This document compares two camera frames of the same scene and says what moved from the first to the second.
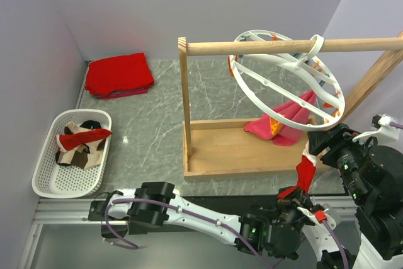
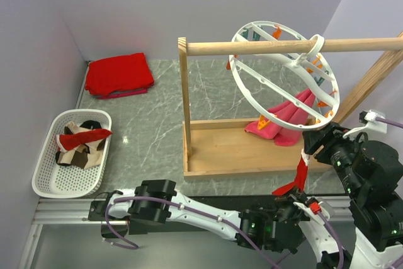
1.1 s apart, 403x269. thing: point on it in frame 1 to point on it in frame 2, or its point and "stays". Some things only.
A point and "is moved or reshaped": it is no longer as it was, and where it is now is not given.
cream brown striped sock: x=84 y=156 stays
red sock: x=67 y=142 stays
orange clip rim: x=335 y=111 to x=327 y=113
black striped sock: x=92 y=125 stays
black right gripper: x=344 y=134 stays
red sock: x=306 y=169 is moved or reshaped
